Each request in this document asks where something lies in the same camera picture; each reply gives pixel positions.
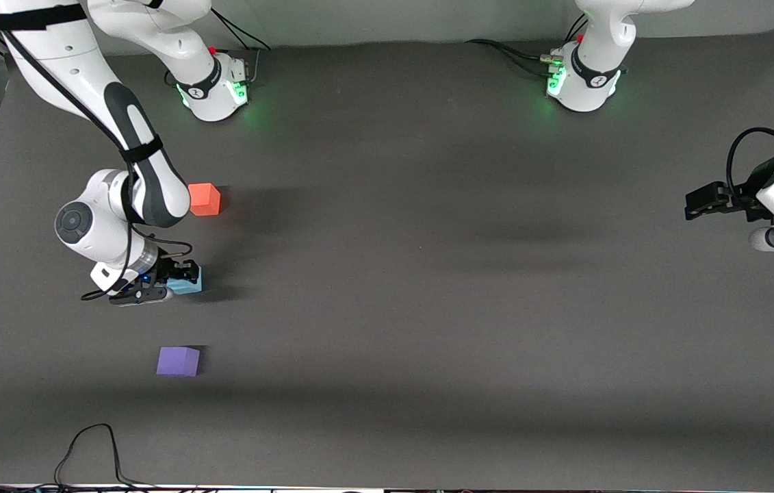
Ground light blue foam block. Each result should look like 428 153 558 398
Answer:
168 266 203 296

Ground orange foam block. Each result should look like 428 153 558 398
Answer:
188 183 222 217

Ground purple foam block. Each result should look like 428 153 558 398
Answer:
156 346 201 377

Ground dark grey table mat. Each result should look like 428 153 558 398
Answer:
0 24 774 491

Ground thin black looped cable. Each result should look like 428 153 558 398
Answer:
0 423 175 493

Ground black cables at left base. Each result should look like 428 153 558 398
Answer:
465 14 590 77

